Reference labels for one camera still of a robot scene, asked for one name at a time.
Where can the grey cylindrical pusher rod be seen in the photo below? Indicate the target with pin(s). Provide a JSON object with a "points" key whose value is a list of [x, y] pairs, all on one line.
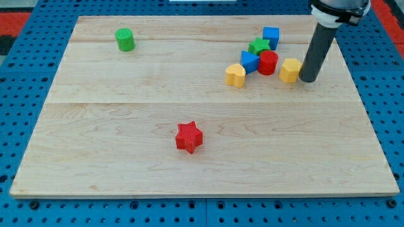
{"points": [[318, 49]]}

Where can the red cylinder block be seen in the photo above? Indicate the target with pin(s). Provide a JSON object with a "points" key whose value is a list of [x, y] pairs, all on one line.
{"points": [[267, 62]]}

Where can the yellow heart block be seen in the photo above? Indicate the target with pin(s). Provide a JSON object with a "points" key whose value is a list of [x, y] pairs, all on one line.
{"points": [[235, 75]]}

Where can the blue cube block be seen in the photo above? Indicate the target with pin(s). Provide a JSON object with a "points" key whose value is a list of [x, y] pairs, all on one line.
{"points": [[273, 35]]}

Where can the green cylinder block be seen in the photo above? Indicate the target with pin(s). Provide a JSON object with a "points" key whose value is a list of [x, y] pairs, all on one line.
{"points": [[124, 39]]}

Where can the blue triangle block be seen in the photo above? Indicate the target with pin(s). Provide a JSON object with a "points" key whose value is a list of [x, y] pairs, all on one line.
{"points": [[249, 61]]}

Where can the red star block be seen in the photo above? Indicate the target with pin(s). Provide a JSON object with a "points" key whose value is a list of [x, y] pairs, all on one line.
{"points": [[188, 137]]}

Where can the light wooden board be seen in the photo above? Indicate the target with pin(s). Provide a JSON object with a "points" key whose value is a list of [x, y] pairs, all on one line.
{"points": [[108, 125]]}

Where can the green star block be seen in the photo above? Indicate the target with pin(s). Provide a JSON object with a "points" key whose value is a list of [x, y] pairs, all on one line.
{"points": [[259, 45]]}

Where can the yellow hexagon block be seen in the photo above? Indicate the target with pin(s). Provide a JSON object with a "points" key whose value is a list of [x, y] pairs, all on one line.
{"points": [[290, 70]]}

